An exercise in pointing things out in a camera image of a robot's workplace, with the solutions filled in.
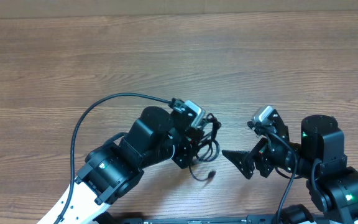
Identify left camera cable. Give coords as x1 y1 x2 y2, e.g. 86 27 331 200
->
53 92 185 224

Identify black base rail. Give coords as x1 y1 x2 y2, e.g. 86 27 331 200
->
94 203 323 224

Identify right camera cable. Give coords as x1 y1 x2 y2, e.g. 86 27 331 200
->
273 124 300 224

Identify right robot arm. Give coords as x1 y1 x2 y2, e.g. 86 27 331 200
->
222 112 358 223

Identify camera cable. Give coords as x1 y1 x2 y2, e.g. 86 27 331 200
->
53 92 185 224
273 124 300 224

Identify cardboard back panel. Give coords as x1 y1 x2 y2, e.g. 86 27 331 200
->
0 0 358 19

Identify black usb cable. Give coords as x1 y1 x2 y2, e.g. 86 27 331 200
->
188 113 222 182

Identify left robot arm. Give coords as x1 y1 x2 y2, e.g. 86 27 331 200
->
40 101 205 223

